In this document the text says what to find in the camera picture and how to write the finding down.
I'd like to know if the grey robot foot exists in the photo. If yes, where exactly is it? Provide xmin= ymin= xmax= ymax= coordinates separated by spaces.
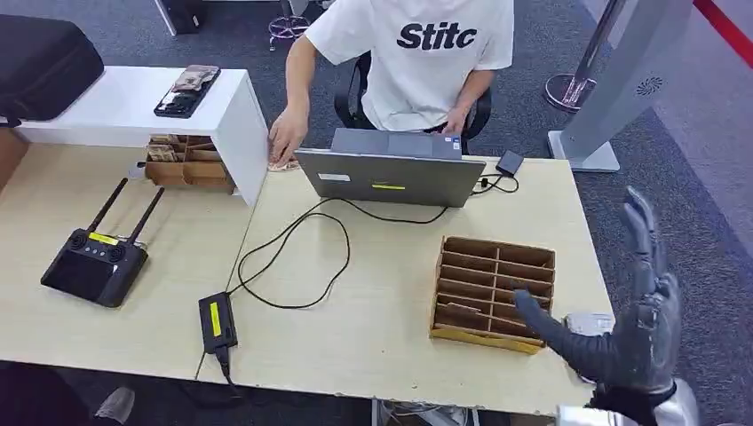
xmin=93 ymin=386 xmax=137 ymax=426

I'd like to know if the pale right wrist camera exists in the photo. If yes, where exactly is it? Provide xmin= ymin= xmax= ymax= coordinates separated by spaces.
xmin=555 ymin=404 xmax=626 ymax=426

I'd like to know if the grey kiosk stand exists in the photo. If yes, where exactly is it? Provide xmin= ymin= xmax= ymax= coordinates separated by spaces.
xmin=548 ymin=0 xmax=695 ymax=173

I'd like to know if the white desk riser shelf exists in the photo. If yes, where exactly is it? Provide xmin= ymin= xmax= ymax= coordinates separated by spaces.
xmin=0 ymin=66 xmax=271 ymax=207

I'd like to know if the wooden card box with slots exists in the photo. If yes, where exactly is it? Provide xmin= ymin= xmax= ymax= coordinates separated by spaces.
xmin=429 ymin=235 xmax=557 ymax=356

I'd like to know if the red barrier belt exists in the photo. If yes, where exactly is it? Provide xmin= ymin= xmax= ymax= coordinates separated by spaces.
xmin=693 ymin=0 xmax=753 ymax=70

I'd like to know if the bundle of cables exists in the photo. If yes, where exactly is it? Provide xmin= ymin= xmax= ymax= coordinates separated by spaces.
xmin=376 ymin=401 xmax=472 ymax=426

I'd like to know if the chrome stanchion post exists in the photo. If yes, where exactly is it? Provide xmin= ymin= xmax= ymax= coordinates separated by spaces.
xmin=543 ymin=0 xmax=625 ymax=114

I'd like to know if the short black hub cable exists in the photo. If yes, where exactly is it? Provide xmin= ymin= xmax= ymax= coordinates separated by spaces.
xmin=472 ymin=173 xmax=520 ymax=196

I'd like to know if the person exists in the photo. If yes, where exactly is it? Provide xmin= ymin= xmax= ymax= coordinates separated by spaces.
xmin=269 ymin=0 xmax=516 ymax=171

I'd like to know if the brown cardboard box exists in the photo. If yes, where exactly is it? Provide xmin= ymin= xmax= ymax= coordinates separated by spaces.
xmin=0 ymin=128 xmax=30 ymax=193

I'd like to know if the chrome chair base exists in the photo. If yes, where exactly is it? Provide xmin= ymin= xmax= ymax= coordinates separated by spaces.
xmin=267 ymin=0 xmax=313 ymax=51

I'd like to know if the black controller with two antennas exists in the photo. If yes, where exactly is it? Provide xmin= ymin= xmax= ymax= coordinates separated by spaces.
xmin=40 ymin=177 xmax=166 ymax=309

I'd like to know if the person's right hand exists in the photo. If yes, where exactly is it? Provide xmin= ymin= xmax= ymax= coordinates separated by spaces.
xmin=268 ymin=106 xmax=311 ymax=170

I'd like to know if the black adapter cable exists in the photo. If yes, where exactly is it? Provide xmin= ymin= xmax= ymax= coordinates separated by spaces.
xmin=227 ymin=197 xmax=450 ymax=311

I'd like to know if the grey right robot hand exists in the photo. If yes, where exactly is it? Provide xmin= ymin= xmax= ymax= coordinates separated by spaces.
xmin=511 ymin=186 xmax=685 ymax=397

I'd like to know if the person's left hand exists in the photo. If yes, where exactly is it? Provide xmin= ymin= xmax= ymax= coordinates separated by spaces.
xmin=440 ymin=106 xmax=470 ymax=135

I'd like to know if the black mains cable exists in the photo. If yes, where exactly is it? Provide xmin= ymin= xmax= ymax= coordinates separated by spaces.
xmin=194 ymin=345 xmax=242 ymax=391

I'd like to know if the black phone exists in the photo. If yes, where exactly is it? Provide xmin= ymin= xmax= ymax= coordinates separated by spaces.
xmin=154 ymin=69 xmax=222 ymax=120

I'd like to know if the small black hub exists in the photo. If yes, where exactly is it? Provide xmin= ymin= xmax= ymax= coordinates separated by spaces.
xmin=495 ymin=150 xmax=525 ymax=178

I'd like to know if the patterned pouch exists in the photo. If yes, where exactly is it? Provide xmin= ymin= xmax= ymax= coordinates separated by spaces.
xmin=171 ymin=64 xmax=220 ymax=94

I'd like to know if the black carrying case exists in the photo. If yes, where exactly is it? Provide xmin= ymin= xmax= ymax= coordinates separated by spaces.
xmin=0 ymin=14 xmax=106 ymax=126

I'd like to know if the black power adapter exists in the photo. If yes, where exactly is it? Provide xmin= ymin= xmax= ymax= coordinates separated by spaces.
xmin=198 ymin=292 xmax=239 ymax=354

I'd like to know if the grey laptop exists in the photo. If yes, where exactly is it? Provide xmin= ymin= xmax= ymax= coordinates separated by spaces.
xmin=294 ymin=128 xmax=487 ymax=209

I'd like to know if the black cabinet with white side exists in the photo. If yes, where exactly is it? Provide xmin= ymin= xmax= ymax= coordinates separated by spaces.
xmin=154 ymin=0 xmax=208 ymax=37

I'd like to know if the wooden box holding cards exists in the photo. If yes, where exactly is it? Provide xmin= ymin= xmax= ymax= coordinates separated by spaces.
xmin=144 ymin=134 xmax=236 ymax=194

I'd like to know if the white flat device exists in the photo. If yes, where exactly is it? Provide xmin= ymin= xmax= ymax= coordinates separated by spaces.
xmin=563 ymin=312 xmax=616 ymax=338

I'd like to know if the black office chair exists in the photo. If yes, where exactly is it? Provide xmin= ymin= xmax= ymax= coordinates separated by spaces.
xmin=333 ymin=51 xmax=493 ymax=155

